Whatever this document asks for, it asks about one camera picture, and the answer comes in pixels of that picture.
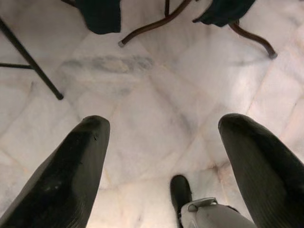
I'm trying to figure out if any black folding chair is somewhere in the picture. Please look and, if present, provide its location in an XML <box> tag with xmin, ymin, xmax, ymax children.
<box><xmin>0</xmin><ymin>17</ymin><xmax>65</xmax><ymax>101</ymax></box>

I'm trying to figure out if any black garment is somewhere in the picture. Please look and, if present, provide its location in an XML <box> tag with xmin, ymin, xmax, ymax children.
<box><xmin>75</xmin><ymin>0</ymin><xmax>123</xmax><ymax>34</ymax></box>

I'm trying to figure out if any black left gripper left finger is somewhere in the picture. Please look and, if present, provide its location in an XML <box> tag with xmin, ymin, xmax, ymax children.
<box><xmin>0</xmin><ymin>115</ymin><xmax>111</xmax><ymax>228</ymax></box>

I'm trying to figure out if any navy blue shirt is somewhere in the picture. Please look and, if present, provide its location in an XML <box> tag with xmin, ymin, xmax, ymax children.
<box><xmin>192</xmin><ymin>0</ymin><xmax>256</xmax><ymax>28</ymax></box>

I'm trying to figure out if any robot grey leg black foot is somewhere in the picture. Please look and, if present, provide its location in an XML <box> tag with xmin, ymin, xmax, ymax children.
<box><xmin>170</xmin><ymin>175</ymin><xmax>258</xmax><ymax>228</ymax></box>

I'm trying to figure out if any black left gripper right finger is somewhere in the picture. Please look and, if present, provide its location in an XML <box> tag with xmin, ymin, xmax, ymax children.
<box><xmin>218</xmin><ymin>113</ymin><xmax>304</xmax><ymax>228</ymax></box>

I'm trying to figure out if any pink marble folding table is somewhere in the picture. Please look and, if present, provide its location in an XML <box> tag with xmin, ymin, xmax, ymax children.
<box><xmin>118</xmin><ymin>0</ymin><xmax>278</xmax><ymax>59</ymax></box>

